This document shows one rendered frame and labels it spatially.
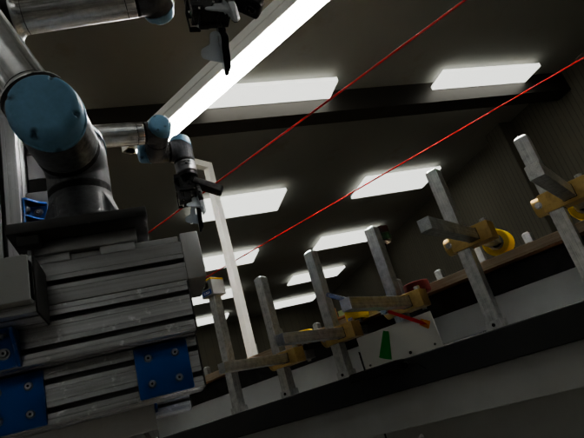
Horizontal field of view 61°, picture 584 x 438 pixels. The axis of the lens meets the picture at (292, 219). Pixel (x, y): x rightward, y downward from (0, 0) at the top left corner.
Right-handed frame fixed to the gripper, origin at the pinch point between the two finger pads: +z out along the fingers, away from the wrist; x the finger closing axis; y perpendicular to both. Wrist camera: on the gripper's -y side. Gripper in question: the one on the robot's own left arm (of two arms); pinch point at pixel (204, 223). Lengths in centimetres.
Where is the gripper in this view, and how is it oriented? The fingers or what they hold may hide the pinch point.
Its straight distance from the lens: 175.8
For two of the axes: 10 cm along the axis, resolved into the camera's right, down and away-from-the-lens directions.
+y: -9.4, 1.5, -3.1
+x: 2.3, -4.2, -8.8
